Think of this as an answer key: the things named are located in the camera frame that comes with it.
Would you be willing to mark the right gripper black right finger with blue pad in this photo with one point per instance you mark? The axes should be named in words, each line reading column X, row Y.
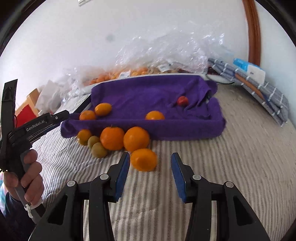
column 236, row 220

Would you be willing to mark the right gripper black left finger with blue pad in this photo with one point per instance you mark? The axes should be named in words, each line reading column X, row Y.
column 63, row 220

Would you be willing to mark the oval orange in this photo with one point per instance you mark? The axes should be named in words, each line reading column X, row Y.
column 144, row 160

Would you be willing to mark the small red tomato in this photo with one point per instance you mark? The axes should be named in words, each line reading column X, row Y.
column 183, row 101

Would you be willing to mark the person's left hand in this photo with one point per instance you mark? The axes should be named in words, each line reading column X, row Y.
column 32, row 180

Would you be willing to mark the red paper shopping bag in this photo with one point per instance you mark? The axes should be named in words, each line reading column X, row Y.
column 25, row 114

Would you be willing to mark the white plastic bag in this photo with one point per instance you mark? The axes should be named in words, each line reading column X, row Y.
column 50, row 98

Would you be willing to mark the striped quilted mattress cover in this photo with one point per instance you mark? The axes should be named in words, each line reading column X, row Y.
column 253, row 152

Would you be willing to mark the small orange upper left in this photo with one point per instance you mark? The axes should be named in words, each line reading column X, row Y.
column 83, row 136

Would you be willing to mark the small green fruit upper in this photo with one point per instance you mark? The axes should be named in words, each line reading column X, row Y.
column 92, row 141

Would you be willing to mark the small green fruit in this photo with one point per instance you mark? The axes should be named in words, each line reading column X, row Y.
column 92, row 141
column 98, row 150

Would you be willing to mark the small green fruit lower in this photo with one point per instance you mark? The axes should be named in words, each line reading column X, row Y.
column 98, row 150

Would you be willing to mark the large round orange left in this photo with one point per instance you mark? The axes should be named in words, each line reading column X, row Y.
column 112, row 138

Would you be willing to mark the large round orange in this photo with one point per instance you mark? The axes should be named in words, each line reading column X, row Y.
column 136, row 138
column 112, row 138

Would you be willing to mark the large round orange right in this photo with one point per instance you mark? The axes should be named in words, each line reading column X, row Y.
column 136, row 138

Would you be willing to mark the folded grey checked cloth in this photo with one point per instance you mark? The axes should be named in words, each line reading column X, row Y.
column 266, row 94

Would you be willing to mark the purple towel over tray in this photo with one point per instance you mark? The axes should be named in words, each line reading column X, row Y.
column 133, row 98

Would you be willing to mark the blue white tissue pack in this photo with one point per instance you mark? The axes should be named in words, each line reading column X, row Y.
column 254, row 71

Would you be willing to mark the clear plastic fruit bag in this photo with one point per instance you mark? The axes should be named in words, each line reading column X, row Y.
column 187, row 48

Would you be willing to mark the white wall switch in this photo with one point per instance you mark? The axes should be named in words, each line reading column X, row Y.
column 82, row 2

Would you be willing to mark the brown wooden door frame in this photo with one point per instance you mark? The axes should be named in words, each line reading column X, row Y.
column 254, row 34

